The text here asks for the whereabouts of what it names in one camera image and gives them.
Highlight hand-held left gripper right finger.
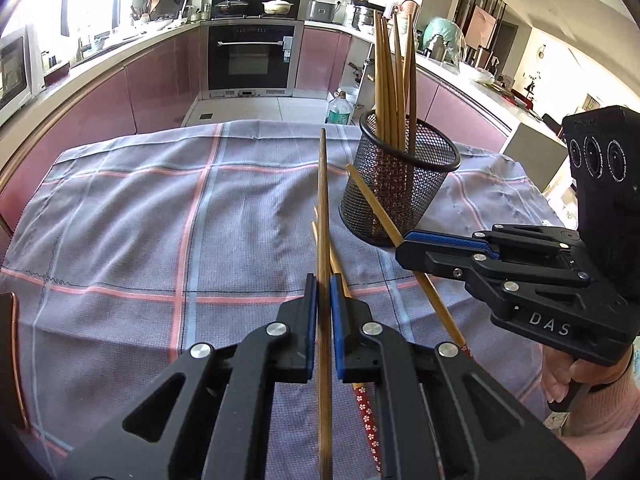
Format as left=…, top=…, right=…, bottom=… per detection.
left=329, top=273, right=587, bottom=480

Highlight stainless steel pot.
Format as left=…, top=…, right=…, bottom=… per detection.
left=351, top=5, right=376, bottom=31

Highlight person's right forearm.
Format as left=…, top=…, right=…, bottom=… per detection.
left=547, top=340, right=640, bottom=480

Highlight mint green covered appliance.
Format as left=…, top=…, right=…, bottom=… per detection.
left=422, top=16, right=464, bottom=62

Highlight white microwave oven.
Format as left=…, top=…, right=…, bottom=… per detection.
left=0, top=27, right=46, bottom=127

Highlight black mesh utensil holder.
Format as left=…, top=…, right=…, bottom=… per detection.
left=339, top=110, right=462, bottom=249

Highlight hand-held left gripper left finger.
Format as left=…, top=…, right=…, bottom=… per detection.
left=57, top=273, right=321, bottom=480

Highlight person's right hand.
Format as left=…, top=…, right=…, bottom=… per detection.
left=541, top=345, right=632, bottom=406

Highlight bamboo chopstick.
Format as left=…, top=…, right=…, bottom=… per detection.
left=312, top=205, right=384, bottom=479
left=391, top=10, right=409, bottom=156
left=372, top=9, right=390, bottom=153
left=316, top=128, right=334, bottom=480
left=402, top=12, right=419, bottom=156
left=381, top=16, right=402, bottom=153
left=310, top=220, right=347, bottom=297
left=346, top=163, right=467, bottom=352

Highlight grey plaid cloth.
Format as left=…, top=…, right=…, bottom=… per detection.
left=0, top=119, right=567, bottom=480

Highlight silver rice cooker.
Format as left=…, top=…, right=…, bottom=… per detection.
left=305, top=0, right=336, bottom=24

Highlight dark brown-edged object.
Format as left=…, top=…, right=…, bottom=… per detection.
left=0, top=292, right=32, bottom=432

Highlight black built-in oven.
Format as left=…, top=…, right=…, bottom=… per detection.
left=206, top=22, right=297, bottom=92

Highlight large oil bottle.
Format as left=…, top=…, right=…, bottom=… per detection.
left=326, top=91, right=354, bottom=126

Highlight wooden slat partition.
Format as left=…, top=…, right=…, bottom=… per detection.
left=449, top=0, right=509, bottom=62

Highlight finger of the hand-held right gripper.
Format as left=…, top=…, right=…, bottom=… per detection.
left=394, top=241, right=592, bottom=312
left=402, top=224, right=586, bottom=263

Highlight pink base cabinets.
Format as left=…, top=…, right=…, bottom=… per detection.
left=0, top=22, right=209, bottom=241
left=295, top=25, right=512, bottom=156

